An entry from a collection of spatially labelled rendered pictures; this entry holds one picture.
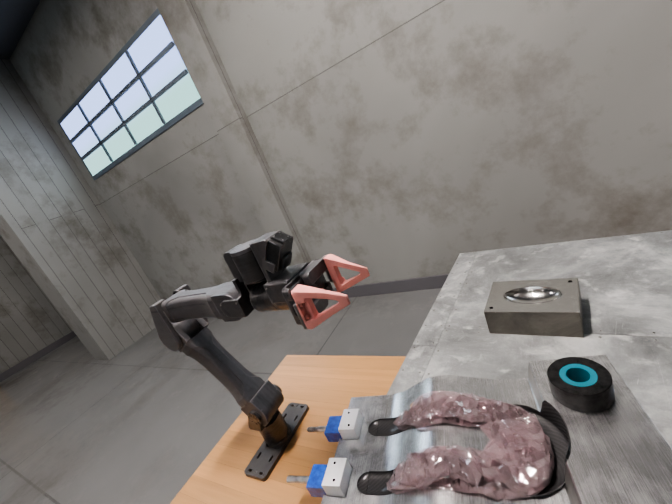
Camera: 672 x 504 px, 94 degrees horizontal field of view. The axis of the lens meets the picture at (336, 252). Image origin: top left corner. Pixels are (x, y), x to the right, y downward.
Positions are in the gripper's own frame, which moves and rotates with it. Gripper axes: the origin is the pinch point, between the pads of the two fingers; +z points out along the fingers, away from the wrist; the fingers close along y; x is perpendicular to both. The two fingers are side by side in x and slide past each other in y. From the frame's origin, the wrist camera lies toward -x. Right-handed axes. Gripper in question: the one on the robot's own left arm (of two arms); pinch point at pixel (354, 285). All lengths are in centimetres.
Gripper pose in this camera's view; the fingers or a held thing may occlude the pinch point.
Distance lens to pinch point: 47.0
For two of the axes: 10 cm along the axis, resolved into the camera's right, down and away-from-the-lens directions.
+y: 4.3, -4.4, 7.9
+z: 8.3, -1.5, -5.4
